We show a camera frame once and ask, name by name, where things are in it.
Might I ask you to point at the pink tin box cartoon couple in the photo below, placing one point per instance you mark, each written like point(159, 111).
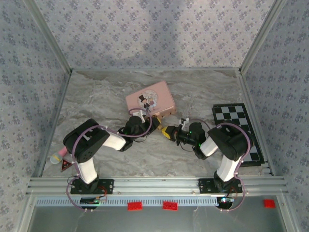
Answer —
point(150, 99)

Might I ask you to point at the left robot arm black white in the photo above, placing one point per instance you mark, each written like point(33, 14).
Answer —
point(84, 142)

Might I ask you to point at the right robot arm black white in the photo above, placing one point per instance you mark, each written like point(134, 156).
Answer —
point(231, 142)

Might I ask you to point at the black base plate left arm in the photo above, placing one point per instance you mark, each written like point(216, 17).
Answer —
point(106, 187)

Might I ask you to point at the black base plate right arm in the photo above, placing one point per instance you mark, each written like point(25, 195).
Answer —
point(206, 186)

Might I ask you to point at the black grey folding chessboard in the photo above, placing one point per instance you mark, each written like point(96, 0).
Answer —
point(231, 113)

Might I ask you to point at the red toy brick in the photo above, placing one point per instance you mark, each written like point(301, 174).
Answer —
point(269, 203)
point(170, 206)
point(135, 206)

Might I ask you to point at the circuit board with green light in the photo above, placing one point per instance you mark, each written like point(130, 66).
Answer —
point(225, 200)
point(93, 201)

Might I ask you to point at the red triangle sign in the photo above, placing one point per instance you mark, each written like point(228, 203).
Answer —
point(66, 165)

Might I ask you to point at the pink toy microphone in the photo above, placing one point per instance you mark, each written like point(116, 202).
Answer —
point(57, 156)

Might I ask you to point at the grey metal sheet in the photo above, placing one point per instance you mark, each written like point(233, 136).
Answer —
point(157, 221)

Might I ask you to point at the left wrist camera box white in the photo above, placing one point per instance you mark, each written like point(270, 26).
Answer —
point(139, 113)

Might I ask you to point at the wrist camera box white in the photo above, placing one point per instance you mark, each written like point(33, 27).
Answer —
point(139, 113)
point(184, 120)

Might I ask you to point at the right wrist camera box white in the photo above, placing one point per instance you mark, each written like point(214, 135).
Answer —
point(184, 120)

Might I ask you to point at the aluminium mounting rail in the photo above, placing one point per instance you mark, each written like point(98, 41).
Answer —
point(157, 184)

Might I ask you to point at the aluminium frame post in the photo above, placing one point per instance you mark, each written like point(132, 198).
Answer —
point(262, 36)
point(48, 36)

